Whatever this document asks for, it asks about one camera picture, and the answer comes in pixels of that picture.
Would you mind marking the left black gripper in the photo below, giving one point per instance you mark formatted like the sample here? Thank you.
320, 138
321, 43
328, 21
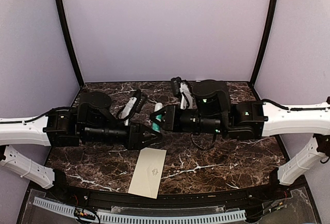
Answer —
136, 138

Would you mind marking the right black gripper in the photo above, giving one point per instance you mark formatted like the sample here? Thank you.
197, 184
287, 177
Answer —
171, 121

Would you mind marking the green white glue stick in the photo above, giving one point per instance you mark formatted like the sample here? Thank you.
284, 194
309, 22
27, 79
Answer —
156, 127

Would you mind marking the cream paper envelope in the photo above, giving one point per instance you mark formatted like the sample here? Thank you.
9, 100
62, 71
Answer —
148, 172

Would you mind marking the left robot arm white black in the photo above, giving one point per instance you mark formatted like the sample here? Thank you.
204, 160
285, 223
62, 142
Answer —
90, 121

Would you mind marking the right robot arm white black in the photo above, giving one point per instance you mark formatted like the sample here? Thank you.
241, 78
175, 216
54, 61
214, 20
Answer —
206, 108

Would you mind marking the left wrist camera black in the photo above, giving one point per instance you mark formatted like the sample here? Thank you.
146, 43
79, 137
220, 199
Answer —
132, 107

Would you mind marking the black front table rail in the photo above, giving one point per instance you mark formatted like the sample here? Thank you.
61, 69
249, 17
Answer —
99, 199

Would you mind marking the small circuit board with wires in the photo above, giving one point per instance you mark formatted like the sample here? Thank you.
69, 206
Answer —
83, 214

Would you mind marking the white slotted cable duct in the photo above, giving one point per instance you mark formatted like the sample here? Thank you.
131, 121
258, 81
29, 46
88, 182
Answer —
103, 216

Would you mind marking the right black frame post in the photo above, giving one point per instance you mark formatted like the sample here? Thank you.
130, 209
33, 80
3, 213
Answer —
263, 42

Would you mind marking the black frame post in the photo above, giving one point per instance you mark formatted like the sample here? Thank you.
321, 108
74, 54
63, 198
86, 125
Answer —
68, 42
263, 42

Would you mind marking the left black frame post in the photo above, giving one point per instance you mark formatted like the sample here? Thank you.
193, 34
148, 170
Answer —
68, 42

